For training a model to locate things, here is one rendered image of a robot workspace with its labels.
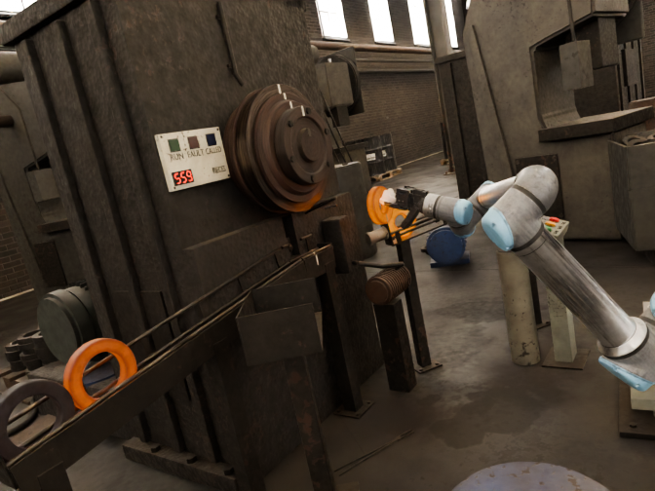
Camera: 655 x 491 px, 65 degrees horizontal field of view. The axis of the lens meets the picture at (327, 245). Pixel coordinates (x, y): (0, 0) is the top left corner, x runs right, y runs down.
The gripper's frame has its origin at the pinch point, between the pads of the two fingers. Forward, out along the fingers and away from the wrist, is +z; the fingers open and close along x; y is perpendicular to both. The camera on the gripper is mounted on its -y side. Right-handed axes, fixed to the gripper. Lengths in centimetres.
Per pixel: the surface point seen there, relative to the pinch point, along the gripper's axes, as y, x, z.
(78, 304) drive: -62, 61, 124
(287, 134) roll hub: 28, 39, 17
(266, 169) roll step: 16, 46, 20
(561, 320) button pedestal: -46, -36, -71
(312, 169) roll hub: 15.0, 27.9, 14.0
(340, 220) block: -9.7, 6.8, 13.8
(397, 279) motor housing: -33.3, -4.0, -9.0
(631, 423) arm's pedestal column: -55, 7, -102
